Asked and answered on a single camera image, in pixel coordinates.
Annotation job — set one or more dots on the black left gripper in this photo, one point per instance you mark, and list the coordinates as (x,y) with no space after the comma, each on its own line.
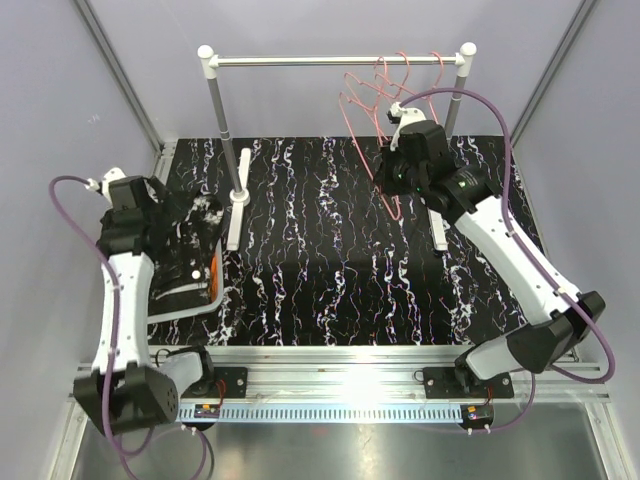
(164,207)

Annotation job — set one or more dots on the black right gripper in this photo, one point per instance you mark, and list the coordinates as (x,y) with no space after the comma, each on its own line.
(383,176)

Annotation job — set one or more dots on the black white splatter trousers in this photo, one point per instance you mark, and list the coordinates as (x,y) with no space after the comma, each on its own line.
(201,224)

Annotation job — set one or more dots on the pink wire hanger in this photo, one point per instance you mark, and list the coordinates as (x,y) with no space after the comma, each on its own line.
(367,97)
(435,84)
(390,90)

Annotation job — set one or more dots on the orange trousers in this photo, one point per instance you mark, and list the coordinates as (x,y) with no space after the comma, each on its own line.
(214,270)

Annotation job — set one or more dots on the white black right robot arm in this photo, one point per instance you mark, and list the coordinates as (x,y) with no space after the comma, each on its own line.
(557,313)

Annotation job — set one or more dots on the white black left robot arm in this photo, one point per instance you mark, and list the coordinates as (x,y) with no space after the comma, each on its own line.
(130,310)

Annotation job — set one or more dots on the white plastic laundry basket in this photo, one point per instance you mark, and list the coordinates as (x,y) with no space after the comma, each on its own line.
(181,288)

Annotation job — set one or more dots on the white metal clothes rack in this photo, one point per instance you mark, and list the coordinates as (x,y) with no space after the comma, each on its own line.
(239,172)

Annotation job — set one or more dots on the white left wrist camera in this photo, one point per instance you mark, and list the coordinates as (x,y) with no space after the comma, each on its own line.
(103,186)

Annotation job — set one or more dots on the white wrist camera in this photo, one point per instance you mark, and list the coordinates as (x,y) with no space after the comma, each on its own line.
(402,117)
(103,186)

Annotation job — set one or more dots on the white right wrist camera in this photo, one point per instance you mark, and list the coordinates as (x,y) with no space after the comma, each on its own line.
(402,117)

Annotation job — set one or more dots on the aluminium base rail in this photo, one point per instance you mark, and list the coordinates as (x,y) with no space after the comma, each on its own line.
(201,386)

